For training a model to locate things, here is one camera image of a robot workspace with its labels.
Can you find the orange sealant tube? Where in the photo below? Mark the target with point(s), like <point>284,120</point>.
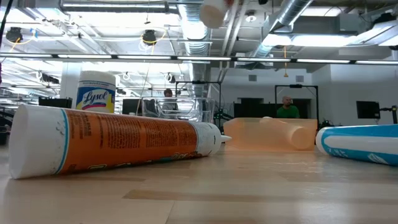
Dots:
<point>213,14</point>
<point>124,140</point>
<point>300,138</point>

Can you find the long ceiling light strip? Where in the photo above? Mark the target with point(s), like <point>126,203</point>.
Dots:
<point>202,58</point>

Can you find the Lysol wipes canister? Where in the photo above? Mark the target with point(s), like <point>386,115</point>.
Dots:
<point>94,93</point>

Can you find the person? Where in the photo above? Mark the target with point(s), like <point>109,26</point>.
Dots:
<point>287,110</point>
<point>168,98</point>

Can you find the black monitor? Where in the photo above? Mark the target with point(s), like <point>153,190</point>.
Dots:
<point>367,109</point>

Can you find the black metal rig frame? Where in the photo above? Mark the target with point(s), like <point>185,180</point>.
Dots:
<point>295,86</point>
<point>199,82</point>

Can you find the blue silicone tube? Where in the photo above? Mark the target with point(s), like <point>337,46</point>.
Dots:
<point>357,144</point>

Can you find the black partition panel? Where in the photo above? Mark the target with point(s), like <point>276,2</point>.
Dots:
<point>255,110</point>
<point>55,102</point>

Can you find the clear plastic bin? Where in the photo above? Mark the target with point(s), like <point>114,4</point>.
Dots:
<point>186,109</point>

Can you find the silver ribbed air duct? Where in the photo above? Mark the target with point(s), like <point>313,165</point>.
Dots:
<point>194,31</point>

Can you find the orange translucent plastic bin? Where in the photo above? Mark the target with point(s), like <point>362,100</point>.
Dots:
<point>245,133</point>

